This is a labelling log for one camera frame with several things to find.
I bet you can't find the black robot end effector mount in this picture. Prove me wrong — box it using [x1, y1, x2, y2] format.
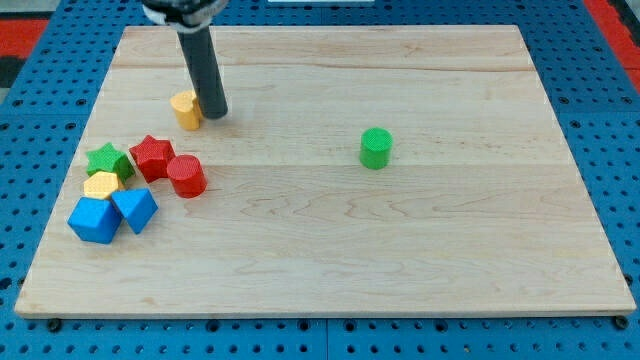
[141, 0, 229, 33]

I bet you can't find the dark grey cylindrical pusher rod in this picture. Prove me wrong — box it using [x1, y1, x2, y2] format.
[178, 27, 228, 119]

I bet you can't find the yellow heart block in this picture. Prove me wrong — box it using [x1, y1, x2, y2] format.
[169, 90, 202, 131]

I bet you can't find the red star block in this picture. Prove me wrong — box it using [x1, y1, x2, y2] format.
[129, 135, 175, 183]

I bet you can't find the red cylinder block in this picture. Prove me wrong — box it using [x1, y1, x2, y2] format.
[166, 155, 207, 198]

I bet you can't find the green star block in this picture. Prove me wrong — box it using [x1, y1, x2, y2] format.
[86, 142, 135, 183]

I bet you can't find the yellow hexagon block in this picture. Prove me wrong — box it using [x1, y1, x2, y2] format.
[83, 171, 125, 200]

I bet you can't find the blue triangle block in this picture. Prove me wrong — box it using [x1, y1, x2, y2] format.
[111, 188, 158, 234]

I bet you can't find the green cylinder block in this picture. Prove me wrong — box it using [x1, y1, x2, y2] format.
[359, 127, 393, 170]

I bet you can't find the blue cube block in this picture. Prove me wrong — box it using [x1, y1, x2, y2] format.
[67, 197, 122, 244]

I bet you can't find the black rubber foot left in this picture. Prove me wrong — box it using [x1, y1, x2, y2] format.
[46, 318, 63, 333]

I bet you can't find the black rubber foot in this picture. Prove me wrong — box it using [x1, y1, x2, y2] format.
[46, 318, 63, 333]
[613, 316, 629, 330]

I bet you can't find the light wooden board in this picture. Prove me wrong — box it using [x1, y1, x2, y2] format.
[15, 25, 636, 319]

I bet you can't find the black rubber foot right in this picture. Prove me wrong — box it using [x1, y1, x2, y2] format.
[613, 316, 629, 330]

